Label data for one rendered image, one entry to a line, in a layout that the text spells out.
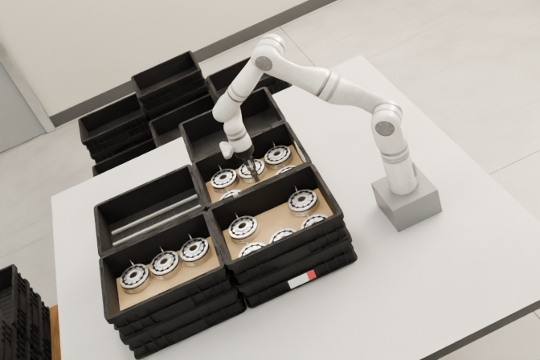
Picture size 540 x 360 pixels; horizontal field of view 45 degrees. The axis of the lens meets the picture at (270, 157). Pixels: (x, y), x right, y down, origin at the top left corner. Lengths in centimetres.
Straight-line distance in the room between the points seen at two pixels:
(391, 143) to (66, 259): 141
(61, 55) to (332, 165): 294
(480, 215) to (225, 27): 333
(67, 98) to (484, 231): 371
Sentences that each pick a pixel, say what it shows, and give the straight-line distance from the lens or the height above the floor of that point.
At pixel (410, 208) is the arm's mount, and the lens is 222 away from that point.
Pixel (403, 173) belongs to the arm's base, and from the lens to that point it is 218.
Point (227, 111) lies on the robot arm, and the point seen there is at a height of 118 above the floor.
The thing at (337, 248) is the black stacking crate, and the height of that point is 80.
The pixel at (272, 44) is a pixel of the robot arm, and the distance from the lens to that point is 202.
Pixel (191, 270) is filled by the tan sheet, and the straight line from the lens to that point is 224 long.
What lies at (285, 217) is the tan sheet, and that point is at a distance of 226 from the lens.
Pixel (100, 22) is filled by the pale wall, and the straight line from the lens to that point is 502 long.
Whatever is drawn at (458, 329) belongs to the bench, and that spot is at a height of 70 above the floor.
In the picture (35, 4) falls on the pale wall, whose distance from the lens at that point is 496.
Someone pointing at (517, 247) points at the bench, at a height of 70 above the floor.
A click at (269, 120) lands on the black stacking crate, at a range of 274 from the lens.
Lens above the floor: 233
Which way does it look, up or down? 36 degrees down
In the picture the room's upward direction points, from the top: 22 degrees counter-clockwise
